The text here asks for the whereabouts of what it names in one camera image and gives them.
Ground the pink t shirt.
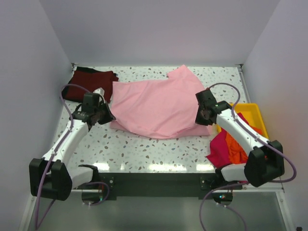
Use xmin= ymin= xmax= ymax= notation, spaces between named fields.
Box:
xmin=110 ymin=65 xmax=211 ymax=139

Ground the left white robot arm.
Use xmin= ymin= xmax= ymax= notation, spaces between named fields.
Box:
xmin=29 ymin=88 xmax=115 ymax=201

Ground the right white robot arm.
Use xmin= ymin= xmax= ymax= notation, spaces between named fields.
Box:
xmin=195 ymin=89 xmax=284 ymax=189

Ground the folded dark red t shirt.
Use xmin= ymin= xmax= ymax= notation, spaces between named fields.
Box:
xmin=64 ymin=70 xmax=119 ymax=103

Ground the folded black t shirt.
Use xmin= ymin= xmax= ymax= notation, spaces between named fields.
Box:
xmin=59 ymin=66 xmax=119 ymax=104

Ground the magenta t shirt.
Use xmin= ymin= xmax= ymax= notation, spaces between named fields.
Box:
xmin=205 ymin=112 xmax=250 ymax=168

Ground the orange t shirt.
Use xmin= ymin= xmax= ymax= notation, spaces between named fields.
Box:
xmin=225 ymin=133 xmax=248 ymax=164

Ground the yellow plastic bin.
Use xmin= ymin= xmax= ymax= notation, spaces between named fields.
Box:
xmin=235 ymin=103 xmax=269 ymax=139

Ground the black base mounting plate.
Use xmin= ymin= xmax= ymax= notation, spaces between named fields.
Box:
xmin=81 ymin=172 xmax=244 ymax=202

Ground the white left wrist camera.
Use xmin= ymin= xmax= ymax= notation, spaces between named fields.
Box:
xmin=93 ymin=88 xmax=105 ymax=96

